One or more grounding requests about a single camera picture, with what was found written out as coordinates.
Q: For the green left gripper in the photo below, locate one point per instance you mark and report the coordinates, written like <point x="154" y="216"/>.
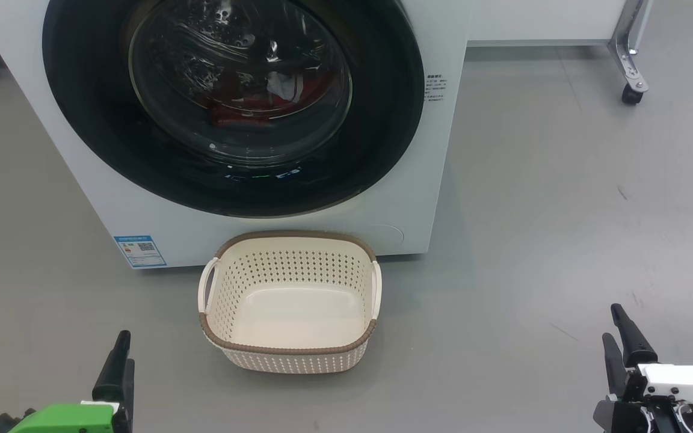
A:
<point x="64" y="419"/>

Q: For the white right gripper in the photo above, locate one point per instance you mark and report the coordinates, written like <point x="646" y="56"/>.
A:
<point x="683" y="385"/>

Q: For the black round glass washer door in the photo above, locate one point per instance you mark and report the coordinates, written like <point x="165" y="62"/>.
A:
<point x="82" y="120"/>

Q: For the red and white garment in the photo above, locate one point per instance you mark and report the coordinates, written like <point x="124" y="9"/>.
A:
<point x="244" y="111"/>

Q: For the cream perforated basket brown rim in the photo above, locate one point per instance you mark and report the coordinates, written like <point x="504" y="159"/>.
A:
<point x="298" y="313"/>

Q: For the white front-load washing machine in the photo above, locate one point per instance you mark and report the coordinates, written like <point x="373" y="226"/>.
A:
<point x="418" y="180"/>

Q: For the white paper label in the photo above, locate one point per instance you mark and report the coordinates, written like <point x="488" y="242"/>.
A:
<point x="140" y="251"/>

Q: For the white cabinet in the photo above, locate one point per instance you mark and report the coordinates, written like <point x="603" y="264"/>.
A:
<point x="539" y="21"/>

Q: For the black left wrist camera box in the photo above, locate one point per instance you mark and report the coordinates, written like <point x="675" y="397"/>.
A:
<point x="0" y="424"/>

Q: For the metal frame leg with caster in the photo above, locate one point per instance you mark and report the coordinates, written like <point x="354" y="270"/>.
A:
<point x="629" y="54"/>

